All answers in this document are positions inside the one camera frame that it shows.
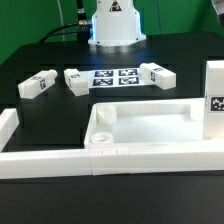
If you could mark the white obstacle fence frame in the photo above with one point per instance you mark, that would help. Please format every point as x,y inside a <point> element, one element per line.
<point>195,156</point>

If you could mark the white desk top tray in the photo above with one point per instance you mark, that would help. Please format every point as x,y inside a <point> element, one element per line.
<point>153,122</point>

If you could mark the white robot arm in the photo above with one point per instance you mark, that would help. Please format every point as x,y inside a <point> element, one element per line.
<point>116,27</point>

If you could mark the fiducial marker sheet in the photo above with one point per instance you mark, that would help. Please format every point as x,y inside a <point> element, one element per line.
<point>112,78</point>

